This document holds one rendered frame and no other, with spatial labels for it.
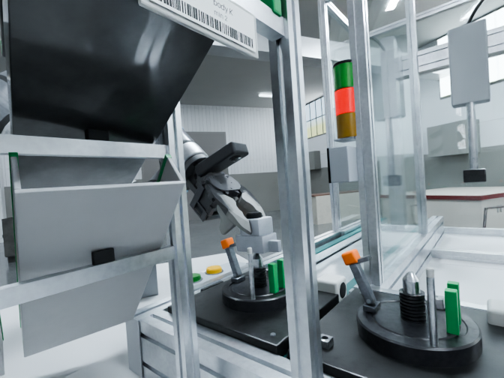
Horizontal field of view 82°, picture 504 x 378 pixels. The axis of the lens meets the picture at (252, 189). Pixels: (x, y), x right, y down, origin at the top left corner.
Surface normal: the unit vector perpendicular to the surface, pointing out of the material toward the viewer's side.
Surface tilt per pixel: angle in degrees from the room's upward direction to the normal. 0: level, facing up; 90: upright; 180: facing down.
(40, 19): 155
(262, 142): 90
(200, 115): 90
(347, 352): 0
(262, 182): 90
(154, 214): 135
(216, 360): 90
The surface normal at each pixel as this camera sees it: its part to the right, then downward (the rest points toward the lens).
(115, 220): 0.51, 0.68
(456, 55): -0.63, 0.06
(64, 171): 0.34, 0.89
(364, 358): -0.07, -1.00
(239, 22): 0.77, -0.04
